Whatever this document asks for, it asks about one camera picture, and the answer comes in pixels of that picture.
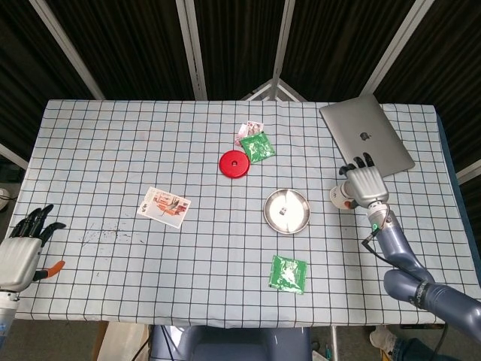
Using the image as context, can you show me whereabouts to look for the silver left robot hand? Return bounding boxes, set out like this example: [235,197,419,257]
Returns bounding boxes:
[0,204,67,293]

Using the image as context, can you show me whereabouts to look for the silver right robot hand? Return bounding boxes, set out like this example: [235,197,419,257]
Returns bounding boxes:
[338,152,390,210]

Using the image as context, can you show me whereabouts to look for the white paper cup blue band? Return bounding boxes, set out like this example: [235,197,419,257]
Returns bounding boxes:
[329,181,358,211]

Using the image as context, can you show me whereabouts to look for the silver metal plate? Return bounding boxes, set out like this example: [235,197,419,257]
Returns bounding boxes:
[262,188,312,235]

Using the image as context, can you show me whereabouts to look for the grey closed laptop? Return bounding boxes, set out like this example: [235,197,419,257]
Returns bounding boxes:
[319,93,416,178]

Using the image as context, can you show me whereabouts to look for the white round floor object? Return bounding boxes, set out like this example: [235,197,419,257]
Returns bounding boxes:
[0,187,16,211]

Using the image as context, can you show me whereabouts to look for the green foil sachet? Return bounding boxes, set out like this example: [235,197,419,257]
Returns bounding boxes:
[268,254,308,296]
[239,132,276,165]

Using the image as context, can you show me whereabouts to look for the pink white packet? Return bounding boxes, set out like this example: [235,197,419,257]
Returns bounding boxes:
[234,124,251,148]

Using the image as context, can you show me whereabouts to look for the red round plastic disc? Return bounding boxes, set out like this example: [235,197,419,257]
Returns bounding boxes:
[219,150,252,179]

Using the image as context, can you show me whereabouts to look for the white triangular partition foot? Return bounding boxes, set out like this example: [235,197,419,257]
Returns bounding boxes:
[241,77,308,102]

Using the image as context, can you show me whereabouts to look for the illustrated postcard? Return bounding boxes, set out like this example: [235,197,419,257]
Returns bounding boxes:
[137,186,192,229]

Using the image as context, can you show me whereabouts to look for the white sneaker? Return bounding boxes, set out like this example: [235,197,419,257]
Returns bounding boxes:
[370,326,398,355]

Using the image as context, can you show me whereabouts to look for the blue jeans leg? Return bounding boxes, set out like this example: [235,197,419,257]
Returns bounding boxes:
[390,337,481,361]

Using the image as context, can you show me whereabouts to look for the light blue checked tablecloth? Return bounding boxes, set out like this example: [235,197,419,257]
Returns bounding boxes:
[0,99,475,327]

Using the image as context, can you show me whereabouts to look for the blue-grey robot torso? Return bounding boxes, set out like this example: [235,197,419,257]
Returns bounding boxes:
[150,325,313,361]

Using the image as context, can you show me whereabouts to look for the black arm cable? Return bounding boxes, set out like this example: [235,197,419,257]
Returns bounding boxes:
[361,208,429,282]

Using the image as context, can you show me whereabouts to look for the white partition frame post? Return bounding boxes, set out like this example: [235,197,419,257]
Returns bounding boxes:
[29,0,106,101]
[359,0,429,103]
[0,142,30,171]
[271,0,298,101]
[455,159,481,185]
[175,0,208,101]

